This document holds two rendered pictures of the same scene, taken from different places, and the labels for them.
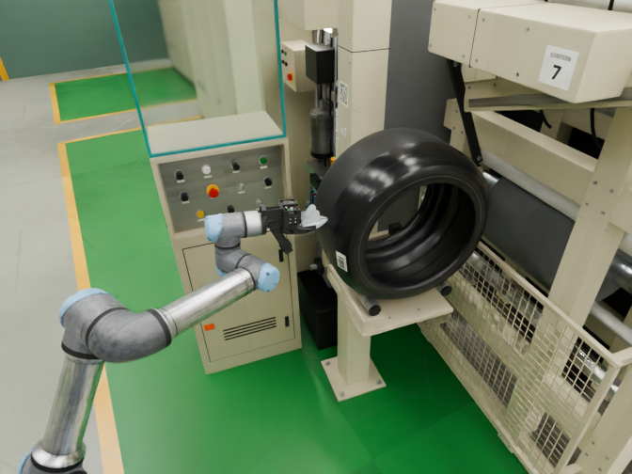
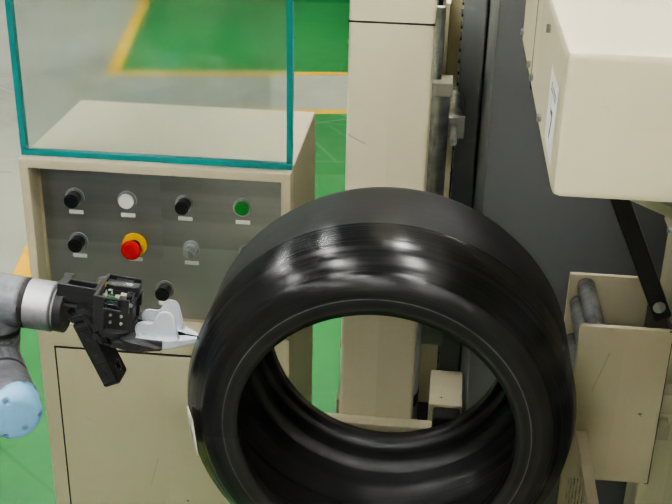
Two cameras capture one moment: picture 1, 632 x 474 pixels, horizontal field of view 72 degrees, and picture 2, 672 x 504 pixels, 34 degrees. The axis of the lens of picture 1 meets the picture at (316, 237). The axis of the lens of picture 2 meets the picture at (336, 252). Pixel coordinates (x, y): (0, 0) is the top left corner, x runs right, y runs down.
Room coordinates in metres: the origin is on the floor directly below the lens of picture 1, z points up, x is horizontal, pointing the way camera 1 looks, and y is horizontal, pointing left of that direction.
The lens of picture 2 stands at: (-0.06, -0.78, 2.04)
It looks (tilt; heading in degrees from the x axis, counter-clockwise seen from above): 25 degrees down; 24
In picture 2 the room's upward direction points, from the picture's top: 1 degrees clockwise
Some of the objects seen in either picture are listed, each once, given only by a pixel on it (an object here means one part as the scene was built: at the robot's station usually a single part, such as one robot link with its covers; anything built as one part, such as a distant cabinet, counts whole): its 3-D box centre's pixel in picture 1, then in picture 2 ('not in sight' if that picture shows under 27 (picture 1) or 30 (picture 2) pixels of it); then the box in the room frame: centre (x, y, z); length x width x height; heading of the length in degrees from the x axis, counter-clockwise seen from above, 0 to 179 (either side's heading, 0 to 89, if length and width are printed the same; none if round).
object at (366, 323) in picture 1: (354, 292); not in sight; (1.25, -0.14, 0.84); 0.36 x 0.09 x 0.06; 18
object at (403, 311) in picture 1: (387, 291); not in sight; (1.29, -0.27, 0.80); 0.37 x 0.36 x 0.02; 108
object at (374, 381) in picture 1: (352, 372); not in sight; (1.53, -0.17, 0.01); 0.27 x 0.27 x 0.02; 18
